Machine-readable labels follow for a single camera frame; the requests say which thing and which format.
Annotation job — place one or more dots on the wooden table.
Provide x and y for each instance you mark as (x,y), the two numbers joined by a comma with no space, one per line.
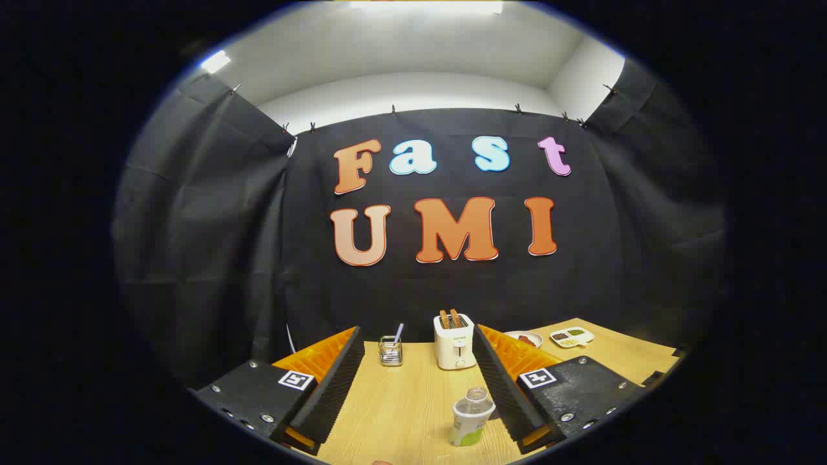
(400,407)

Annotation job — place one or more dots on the white toaster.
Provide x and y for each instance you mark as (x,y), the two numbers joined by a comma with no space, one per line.
(454,352)

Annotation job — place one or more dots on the black backdrop cloth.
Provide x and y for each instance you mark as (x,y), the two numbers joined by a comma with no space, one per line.
(291,258)

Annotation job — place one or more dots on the brown bread slice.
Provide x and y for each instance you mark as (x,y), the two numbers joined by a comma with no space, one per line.
(456,317)
(444,319)

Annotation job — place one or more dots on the small white round plate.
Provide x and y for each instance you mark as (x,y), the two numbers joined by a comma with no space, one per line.
(512,336)

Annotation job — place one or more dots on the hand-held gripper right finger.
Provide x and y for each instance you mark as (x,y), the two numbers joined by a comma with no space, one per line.
(501,387)

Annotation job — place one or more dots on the ceiling light panel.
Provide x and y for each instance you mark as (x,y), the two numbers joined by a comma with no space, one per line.
(216,62)
(426,5)

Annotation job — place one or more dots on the clear plastic juice bottle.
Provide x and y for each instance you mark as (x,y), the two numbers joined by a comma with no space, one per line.
(470,423)

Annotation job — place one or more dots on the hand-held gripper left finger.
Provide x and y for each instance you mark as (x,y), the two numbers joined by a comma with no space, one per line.
(329,394)

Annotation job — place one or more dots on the white divided condiment dish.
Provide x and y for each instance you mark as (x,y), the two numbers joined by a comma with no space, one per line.
(572,336)

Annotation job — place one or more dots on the brown food pieces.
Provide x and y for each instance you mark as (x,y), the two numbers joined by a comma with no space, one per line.
(526,340)

